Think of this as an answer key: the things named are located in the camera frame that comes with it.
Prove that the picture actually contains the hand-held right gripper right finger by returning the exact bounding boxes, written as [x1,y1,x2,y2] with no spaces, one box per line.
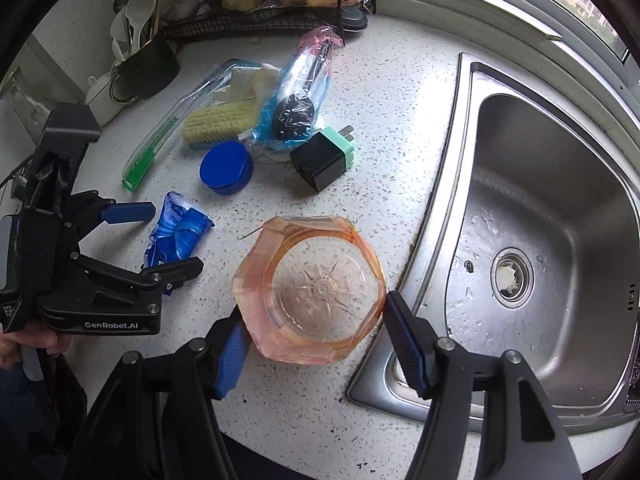
[384,290,586,480]

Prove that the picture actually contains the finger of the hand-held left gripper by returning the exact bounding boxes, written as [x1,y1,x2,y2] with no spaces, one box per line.
[75,255,205,297]
[67,190,157,241]

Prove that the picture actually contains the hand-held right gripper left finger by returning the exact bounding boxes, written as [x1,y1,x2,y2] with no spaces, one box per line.
[64,305,252,480]

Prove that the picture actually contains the blue plastic wrapper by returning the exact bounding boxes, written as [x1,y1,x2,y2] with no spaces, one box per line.
[143,191,216,269]

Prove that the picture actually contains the orange faceted plastic jar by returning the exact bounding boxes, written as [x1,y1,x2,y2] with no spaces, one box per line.
[232,215,388,365]

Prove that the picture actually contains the blue round tin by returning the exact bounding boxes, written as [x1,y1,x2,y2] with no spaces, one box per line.
[199,141,254,196]

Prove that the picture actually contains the person's left hand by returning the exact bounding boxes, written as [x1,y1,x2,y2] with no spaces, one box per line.
[0,321,73,372]

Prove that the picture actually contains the clear toothbrush pack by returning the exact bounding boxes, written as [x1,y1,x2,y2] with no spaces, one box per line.
[121,58,263,192]

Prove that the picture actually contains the white ceramic pot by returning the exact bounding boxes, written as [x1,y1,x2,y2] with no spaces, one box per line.
[85,72,126,126]

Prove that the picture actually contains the black utensil mug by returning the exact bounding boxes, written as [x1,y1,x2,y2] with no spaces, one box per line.
[111,35,181,100]

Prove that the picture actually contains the yellow scrub brush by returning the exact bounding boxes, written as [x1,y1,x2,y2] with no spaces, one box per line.
[181,99,261,150]

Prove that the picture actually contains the white soup spoon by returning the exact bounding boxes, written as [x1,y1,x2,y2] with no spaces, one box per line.
[110,10,134,61]

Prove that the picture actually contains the white rice paddle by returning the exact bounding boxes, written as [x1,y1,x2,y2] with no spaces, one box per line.
[125,0,157,46]

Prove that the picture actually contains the black and green charger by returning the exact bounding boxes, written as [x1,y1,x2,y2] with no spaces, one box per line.
[290,125,357,192]

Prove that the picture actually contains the wooden chopsticks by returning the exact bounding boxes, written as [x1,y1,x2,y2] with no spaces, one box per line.
[150,0,169,36]

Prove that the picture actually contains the pink and blue packaged brush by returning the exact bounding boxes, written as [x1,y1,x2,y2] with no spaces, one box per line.
[250,25,346,154]

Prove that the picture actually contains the garlic bulb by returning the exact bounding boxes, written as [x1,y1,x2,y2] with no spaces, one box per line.
[167,0,213,20]

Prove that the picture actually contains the stainless steel sink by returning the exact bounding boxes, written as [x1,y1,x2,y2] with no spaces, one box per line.
[347,52,640,434]

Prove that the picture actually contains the dark round lid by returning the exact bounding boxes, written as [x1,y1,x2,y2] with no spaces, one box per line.
[340,4,370,33]

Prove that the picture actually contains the black wire rack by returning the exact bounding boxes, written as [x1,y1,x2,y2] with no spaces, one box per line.
[152,0,376,44]

